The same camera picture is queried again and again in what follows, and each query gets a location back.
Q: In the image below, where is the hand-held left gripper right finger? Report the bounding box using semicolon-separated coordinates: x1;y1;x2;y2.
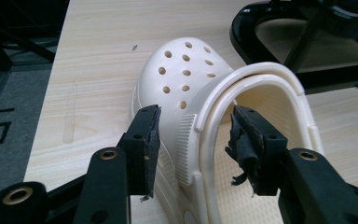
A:
225;105;290;198

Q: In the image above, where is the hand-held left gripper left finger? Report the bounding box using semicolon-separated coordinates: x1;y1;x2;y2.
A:
117;104;162;202

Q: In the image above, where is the cream perforated clog shoe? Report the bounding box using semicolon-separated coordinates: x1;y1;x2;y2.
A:
129;36;325;224

